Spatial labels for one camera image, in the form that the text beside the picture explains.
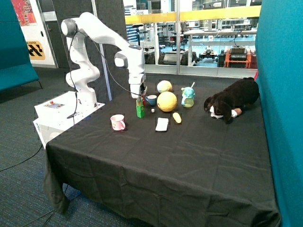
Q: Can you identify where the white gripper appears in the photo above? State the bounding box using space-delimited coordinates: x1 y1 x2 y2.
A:
128 73 147 101

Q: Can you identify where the green block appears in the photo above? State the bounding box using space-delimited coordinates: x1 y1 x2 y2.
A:
136 105 144 114
136 98 143 106
136 111 145 118

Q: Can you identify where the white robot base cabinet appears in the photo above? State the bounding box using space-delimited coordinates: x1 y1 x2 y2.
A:
33 91 105 148

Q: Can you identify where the blue cup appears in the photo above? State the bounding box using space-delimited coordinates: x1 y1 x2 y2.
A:
145 95 157 106

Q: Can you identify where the green block front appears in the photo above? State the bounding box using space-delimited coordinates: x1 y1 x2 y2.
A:
136 111 145 118

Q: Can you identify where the pale yellow small ball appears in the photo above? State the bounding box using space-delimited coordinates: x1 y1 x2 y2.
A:
157 80 172 94

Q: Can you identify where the large yellow textured ball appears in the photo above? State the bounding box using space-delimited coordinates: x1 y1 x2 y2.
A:
157 91 177 112

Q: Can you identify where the pink mug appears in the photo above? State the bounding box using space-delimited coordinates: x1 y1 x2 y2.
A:
110 114 126 131

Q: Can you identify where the white folded cloth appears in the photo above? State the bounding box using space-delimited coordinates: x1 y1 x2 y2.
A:
155 117 169 132

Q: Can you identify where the yellow toy banana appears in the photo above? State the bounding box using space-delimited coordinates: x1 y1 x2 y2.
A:
172 112 182 124

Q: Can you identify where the green sippy cup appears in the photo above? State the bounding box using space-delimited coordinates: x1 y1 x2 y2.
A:
181 82 195 108

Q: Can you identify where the black tripod stand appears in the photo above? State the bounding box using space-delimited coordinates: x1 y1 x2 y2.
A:
131 23 143 46

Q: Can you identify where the black tablecloth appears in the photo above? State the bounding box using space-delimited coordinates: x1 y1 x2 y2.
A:
43 79 282 227

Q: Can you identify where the dark brown plush dog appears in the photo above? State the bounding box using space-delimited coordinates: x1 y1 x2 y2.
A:
204 77 259 122

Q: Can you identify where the teal sofa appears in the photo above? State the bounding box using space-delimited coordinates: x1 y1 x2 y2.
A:
0 0 39 91

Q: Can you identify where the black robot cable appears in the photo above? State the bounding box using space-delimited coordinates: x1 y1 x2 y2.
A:
67 28 143 126

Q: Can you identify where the teal partition wall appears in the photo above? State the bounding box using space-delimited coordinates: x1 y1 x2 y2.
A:
256 0 303 227

